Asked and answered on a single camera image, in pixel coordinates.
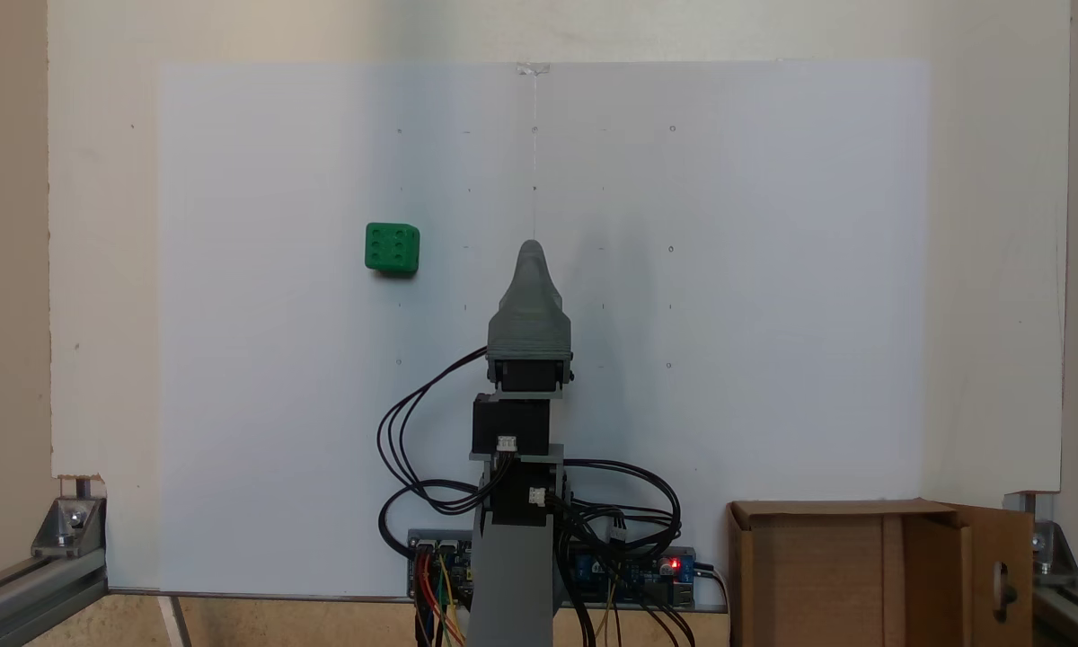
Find blue circuit board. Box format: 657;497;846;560
568;545;698;608

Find brown cardboard box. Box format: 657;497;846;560
727;500;1036;647

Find green die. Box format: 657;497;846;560
365;222;420;278

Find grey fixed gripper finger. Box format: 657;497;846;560
500;240;563;314

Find red jumper wire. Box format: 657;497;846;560
419;552;436;647

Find black servo cable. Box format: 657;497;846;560
552;458;684;563
376;346;491;518

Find white paper sheet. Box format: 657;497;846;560
533;60;932;605
157;63;537;599

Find yellow jumper wire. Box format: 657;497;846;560
435;562;464;647

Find black cable by base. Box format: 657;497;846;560
378;479;504;560

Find circuit board with jumper wires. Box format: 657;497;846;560
408;529;475;599

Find green jumper wire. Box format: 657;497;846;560
429;571;452;646

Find metal corner bracket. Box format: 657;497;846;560
31;476;107;560
1004;491;1078;589

